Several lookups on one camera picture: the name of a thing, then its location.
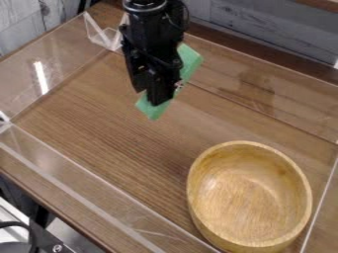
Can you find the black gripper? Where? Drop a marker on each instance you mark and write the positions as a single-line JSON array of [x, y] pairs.
[[151, 37]]

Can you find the green rectangular block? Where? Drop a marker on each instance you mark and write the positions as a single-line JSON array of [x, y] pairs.
[[191, 59]]

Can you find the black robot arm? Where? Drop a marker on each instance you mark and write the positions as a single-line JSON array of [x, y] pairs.
[[149, 4]]

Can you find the brown wooden bowl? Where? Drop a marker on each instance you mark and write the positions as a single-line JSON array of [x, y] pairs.
[[248, 197]]

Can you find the clear acrylic corner bracket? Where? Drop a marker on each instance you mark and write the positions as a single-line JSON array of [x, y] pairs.
[[107, 37]]

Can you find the clear acrylic tray wall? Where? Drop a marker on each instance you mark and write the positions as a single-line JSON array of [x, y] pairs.
[[107, 169]]

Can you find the black metal table bracket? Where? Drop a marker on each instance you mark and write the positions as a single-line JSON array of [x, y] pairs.
[[45, 243]]

